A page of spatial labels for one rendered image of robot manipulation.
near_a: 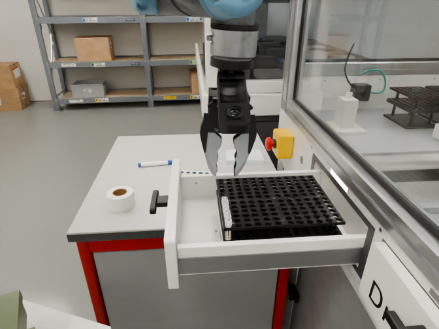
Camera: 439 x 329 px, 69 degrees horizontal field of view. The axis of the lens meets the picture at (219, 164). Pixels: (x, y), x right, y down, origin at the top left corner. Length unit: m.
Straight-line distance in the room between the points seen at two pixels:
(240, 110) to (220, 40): 0.11
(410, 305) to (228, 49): 0.43
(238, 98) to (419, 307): 0.36
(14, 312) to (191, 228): 0.32
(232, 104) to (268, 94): 0.95
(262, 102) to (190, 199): 0.76
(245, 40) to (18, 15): 4.64
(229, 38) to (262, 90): 0.91
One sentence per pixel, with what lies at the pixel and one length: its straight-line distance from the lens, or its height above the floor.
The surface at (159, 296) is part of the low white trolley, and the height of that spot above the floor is 0.51.
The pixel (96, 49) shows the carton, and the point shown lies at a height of 0.72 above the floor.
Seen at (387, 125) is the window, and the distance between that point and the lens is 0.57.
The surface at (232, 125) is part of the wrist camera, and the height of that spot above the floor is 1.10.
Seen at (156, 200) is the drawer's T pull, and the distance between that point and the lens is 0.64.
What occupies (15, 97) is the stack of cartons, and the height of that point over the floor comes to 0.17.
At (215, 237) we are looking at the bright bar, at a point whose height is 0.85.
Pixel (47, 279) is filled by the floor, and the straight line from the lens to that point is 1.93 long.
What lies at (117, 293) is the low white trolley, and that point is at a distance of 1.00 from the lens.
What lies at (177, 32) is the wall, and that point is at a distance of 4.71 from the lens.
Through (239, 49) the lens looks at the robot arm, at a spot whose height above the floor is 1.19.
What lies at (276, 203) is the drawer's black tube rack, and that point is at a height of 0.90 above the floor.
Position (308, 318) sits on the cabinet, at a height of 0.47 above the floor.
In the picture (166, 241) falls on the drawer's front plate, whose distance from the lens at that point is 0.52.
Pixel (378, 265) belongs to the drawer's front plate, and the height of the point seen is 0.91.
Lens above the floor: 1.26
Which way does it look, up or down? 27 degrees down
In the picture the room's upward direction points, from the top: straight up
